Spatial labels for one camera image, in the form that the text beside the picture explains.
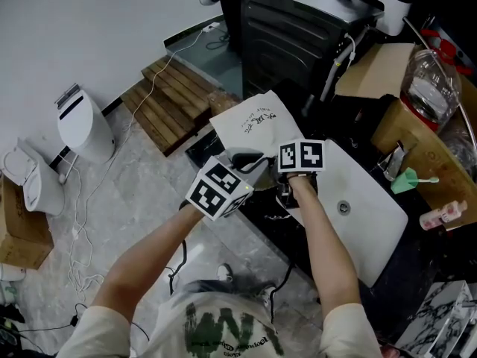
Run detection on chrome faucet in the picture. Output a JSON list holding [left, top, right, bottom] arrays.
[[376, 141, 410, 183]]

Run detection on white cloth bag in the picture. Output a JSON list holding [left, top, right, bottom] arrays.
[[209, 89, 303, 163]]

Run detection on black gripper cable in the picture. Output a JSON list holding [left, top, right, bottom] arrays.
[[165, 239, 188, 295], [268, 262, 296, 324]]

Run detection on person's left forearm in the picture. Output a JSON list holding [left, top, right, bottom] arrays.
[[91, 202, 206, 326]]

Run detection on white floor cable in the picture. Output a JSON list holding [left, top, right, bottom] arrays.
[[57, 26, 209, 304]]

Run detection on person's right forearm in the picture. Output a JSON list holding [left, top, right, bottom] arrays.
[[287, 172, 363, 318]]

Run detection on person's white shoe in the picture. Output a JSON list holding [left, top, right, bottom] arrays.
[[260, 285, 277, 309], [216, 263, 235, 283]]

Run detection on white smart toilet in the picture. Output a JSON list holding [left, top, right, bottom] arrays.
[[54, 83, 117, 165]]

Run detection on small brown cardboard box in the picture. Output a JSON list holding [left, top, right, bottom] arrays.
[[0, 175, 55, 271]]

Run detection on dark grey washing machine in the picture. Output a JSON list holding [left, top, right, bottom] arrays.
[[240, 0, 385, 106]]

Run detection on wooden slat steps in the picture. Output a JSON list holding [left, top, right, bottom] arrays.
[[120, 55, 241, 157]]

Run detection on pink lotion bottle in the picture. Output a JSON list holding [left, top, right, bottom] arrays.
[[418, 199, 469, 232]]

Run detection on green toothbrush holder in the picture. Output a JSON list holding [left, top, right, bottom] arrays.
[[390, 166, 417, 195]]

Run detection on white sink basin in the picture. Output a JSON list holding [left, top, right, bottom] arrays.
[[285, 139, 410, 289]]

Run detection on grey drain hose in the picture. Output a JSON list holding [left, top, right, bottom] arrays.
[[319, 31, 359, 104]]

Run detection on red plastic valve fitting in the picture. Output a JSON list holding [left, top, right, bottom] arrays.
[[420, 28, 475, 77]]

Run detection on clear plastic water jug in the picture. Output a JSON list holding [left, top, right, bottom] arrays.
[[399, 48, 464, 133]]

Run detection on thin black floor cable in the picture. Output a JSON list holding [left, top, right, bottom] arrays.
[[14, 302, 151, 345]]

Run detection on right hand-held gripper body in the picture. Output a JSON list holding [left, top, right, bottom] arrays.
[[276, 138, 326, 209]]

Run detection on white box appliance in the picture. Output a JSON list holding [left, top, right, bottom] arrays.
[[346, 0, 414, 37]]

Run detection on large brown cardboard box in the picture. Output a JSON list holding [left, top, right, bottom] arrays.
[[370, 75, 477, 231]]

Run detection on white green-print shirt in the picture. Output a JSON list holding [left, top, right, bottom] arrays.
[[55, 291, 385, 358]]

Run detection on marble pattern box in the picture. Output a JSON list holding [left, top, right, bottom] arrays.
[[394, 279, 477, 358]]

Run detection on flat cardboard sheet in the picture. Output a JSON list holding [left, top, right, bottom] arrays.
[[334, 42, 424, 101]]

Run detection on grey metal platform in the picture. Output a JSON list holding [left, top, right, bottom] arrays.
[[162, 16, 244, 98]]

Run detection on person's dark trousers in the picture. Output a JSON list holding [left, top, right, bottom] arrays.
[[181, 278, 277, 298]]

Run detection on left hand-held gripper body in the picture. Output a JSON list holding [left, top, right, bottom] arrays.
[[185, 155, 255, 222]]

